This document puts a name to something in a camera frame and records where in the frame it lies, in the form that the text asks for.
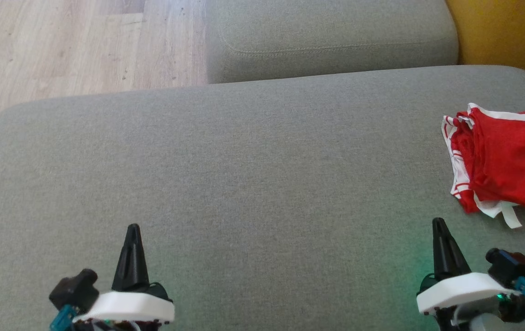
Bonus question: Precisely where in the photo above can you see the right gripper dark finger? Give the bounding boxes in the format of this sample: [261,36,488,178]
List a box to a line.
[439,218,473,278]
[432,217,452,279]

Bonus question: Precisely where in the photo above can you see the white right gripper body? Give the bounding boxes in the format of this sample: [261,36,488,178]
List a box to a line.
[416,272,525,331]

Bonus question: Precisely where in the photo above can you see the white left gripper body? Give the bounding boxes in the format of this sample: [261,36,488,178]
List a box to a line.
[72,281,176,331]

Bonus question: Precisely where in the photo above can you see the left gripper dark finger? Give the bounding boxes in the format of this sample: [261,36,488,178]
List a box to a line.
[111,224,133,292]
[131,224,150,292]

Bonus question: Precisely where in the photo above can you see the red basketball jersey number 23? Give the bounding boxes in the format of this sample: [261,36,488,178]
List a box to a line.
[441,109,523,229]

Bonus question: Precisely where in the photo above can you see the red shorts with white stripes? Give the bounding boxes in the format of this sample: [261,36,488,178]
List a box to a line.
[456,103,525,219]

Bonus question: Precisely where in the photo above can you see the grey fabric sofa seat cushion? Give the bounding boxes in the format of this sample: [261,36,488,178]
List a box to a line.
[0,65,525,331]

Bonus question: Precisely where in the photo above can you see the mustard yellow sofa cushion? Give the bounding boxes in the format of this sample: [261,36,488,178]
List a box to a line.
[445,0,525,90]

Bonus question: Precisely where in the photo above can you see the grey fabric sofa back cushion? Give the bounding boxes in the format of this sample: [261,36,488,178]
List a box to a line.
[206,0,459,84]

